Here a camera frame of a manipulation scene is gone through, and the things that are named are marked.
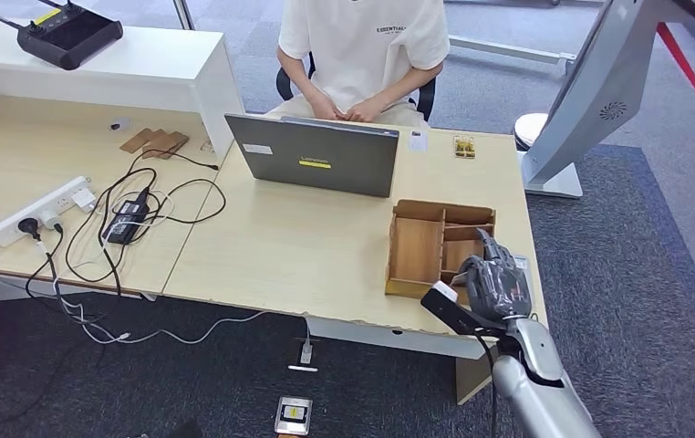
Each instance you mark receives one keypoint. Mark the person's right forearm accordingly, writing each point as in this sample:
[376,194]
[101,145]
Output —
[296,75]

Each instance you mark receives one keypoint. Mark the white ID card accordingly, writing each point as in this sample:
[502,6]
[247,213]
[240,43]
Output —
[418,144]

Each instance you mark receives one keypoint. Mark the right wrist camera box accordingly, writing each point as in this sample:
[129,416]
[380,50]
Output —
[450,314]

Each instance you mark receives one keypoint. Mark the person's left forearm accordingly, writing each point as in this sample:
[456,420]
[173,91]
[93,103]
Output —
[405,87]

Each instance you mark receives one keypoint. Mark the person's left hand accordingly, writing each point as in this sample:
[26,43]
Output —
[364,110]

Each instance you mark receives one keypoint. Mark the black remote controller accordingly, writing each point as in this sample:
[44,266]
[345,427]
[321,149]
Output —
[69,36]

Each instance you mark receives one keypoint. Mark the grey laptop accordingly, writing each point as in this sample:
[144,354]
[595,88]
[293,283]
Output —
[311,157]

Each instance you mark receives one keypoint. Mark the thin wooden plate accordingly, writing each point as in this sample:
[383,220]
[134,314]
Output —
[136,140]
[169,145]

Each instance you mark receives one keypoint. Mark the black power adapter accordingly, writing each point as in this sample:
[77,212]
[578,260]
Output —
[125,219]

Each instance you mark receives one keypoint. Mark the wooden organizer box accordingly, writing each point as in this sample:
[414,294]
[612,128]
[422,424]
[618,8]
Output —
[414,248]

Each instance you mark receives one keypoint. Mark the white round base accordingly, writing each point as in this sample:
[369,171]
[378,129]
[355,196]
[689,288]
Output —
[530,130]

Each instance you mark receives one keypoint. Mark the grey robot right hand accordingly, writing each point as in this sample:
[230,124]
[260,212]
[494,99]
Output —
[498,290]

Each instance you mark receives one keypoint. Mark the white plug-in charger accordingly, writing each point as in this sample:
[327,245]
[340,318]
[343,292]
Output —
[84,199]

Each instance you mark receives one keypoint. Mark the white desk shelf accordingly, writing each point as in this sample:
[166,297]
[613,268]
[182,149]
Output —
[142,66]

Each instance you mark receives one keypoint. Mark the grey kiosk stand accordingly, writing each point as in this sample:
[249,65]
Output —
[601,84]

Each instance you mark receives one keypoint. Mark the grey card reader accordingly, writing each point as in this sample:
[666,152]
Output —
[521,262]

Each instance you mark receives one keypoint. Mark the person's right hand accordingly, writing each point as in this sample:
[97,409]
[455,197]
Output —
[326,107]

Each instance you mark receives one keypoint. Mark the white power strip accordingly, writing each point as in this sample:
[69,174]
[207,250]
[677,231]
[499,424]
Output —
[33,208]

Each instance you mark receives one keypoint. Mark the grey metal pole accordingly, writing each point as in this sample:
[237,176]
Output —
[184,13]

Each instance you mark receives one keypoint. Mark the beige desk leg panel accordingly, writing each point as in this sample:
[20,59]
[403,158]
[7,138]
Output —
[474,375]

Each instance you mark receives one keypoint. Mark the small silver floor device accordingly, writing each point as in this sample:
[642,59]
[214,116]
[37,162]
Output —
[293,416]

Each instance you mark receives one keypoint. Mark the small gold patterned card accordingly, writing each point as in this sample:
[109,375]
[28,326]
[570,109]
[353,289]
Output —
[464,147]

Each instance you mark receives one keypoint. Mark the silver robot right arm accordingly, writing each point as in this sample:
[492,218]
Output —
[535,387]

